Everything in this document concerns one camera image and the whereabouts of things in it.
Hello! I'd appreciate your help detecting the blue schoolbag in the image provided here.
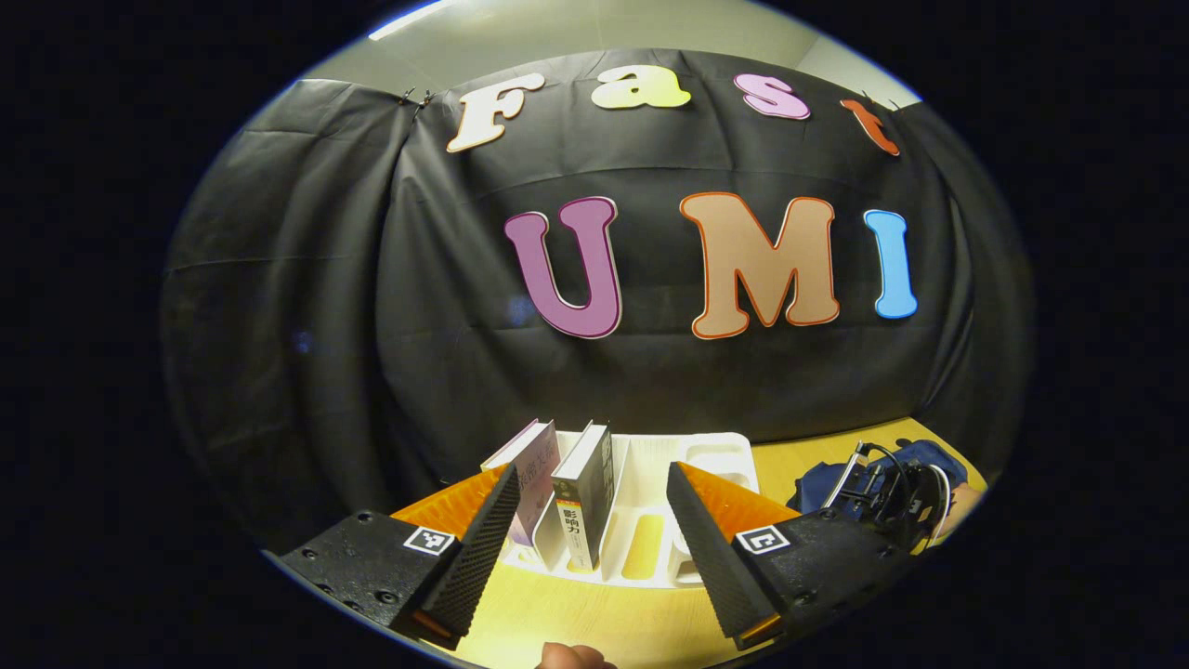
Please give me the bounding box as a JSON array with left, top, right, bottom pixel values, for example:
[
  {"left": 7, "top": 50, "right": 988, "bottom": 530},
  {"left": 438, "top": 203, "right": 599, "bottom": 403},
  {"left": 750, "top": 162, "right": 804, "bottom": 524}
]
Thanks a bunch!
[{"left": 790, "top": 439, "right": 987, "bottom": 540}]

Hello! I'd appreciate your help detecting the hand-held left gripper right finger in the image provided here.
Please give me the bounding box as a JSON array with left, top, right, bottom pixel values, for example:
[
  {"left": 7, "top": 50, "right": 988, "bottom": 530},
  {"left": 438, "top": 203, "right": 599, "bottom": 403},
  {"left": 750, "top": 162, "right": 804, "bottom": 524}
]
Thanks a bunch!
[{"left": 665, "top": 462, "right": 916, "bottom": 651}]

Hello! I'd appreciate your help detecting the black book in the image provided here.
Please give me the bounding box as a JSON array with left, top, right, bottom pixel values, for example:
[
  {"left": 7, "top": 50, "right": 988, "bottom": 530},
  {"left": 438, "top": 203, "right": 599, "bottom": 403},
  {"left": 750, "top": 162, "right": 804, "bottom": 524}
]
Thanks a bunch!
[{"left": 551, "top": 421, "right": 616, "bottom": 571}]

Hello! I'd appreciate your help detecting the white plastic bookshelf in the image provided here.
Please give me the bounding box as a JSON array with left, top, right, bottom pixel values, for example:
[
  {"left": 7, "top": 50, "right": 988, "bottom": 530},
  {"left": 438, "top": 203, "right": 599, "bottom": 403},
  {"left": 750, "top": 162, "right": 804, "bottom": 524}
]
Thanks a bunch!
[{"left": 492, "top": 432, "right": 761, "bottom": 590}]

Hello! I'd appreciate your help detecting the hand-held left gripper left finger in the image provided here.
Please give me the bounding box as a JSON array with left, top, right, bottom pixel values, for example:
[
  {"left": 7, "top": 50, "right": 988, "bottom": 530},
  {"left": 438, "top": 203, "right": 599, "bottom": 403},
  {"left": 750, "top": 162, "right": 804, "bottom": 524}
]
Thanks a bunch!
[{"left": 277, "top": 463, "right": 521, "bottom": 649}]

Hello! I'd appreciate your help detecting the black backdrop cloth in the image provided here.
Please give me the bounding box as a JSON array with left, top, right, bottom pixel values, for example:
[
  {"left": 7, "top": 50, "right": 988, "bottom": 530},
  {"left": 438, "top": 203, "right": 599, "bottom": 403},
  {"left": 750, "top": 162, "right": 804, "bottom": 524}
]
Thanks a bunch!
[{"left": 160, "top": 46, "right": 1035, "bottom": 558}]

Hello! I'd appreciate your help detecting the pink book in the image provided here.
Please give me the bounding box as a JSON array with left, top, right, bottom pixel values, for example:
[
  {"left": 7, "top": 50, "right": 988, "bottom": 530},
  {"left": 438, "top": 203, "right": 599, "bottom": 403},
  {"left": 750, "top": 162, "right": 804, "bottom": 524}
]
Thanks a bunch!
[{"left": 480, "top": 418, "right": 561, "bottom": 547}]

